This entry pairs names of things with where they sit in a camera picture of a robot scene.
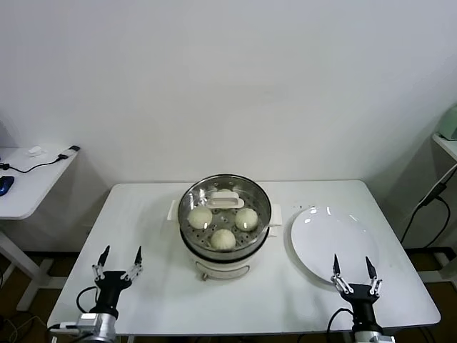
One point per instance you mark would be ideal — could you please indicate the white steamed baozi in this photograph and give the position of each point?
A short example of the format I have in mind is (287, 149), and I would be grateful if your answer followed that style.
(223, 239)
(225, 191)
(248, 218)
(198, 217)

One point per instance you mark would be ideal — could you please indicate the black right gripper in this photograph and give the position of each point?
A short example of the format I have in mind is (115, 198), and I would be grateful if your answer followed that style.
(362, 300)

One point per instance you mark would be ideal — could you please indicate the blue computer mouse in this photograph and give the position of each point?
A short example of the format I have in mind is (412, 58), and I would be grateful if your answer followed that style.
(6, 185)

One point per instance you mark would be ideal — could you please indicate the cream electric cooker pot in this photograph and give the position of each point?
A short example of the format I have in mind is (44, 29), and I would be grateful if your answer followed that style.
(221, 266)

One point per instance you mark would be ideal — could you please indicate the pale green appliance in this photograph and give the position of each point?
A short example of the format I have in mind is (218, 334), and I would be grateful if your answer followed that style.
(449, 123)

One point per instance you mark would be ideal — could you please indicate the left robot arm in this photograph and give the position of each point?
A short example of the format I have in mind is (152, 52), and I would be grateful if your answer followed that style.
(103, 327)

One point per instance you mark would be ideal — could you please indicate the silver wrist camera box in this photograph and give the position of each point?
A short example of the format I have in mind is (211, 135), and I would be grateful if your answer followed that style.
(68, 326)

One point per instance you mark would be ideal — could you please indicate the glass pot lid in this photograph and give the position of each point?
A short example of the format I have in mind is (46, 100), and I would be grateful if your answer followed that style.
(225, 201)

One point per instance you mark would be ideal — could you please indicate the white round plate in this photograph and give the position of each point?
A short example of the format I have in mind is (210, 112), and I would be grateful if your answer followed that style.
(332, 236)

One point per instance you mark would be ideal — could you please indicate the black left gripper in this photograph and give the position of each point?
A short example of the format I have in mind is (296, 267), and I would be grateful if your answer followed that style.
(112, 286)

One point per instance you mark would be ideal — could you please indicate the small white desk object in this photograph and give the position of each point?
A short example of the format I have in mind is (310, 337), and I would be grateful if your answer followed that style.
(36, 151)

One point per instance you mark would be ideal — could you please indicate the white side desk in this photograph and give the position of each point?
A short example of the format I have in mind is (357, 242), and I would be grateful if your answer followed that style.
(35, 186)

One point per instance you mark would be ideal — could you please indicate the stainless steel steamer basket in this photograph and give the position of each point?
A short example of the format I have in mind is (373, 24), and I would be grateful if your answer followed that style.
(276, 214)

